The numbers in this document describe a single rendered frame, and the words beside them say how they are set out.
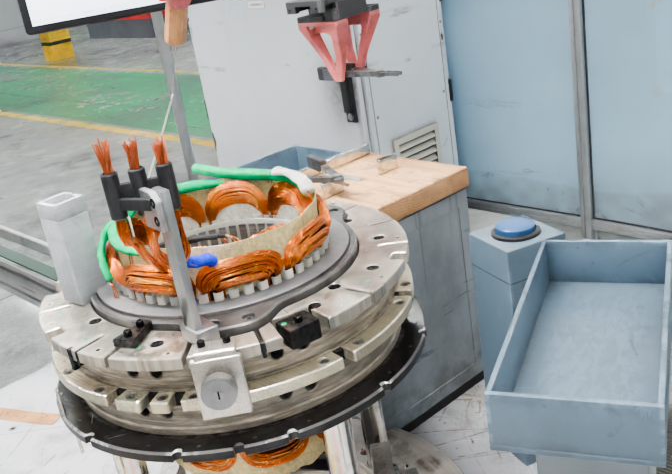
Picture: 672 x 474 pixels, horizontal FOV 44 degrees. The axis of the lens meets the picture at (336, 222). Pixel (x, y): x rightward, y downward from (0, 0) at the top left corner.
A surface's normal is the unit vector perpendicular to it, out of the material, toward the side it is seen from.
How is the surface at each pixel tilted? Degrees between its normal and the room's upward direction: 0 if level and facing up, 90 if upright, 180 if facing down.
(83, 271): 90
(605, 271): 90
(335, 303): 0
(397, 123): 89
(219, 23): 90
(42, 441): 0
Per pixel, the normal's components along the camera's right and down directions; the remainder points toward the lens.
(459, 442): -0.15, -0.92
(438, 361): 0.66, 0.16
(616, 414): -0.36, 0.38
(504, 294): -0.90, 0.28
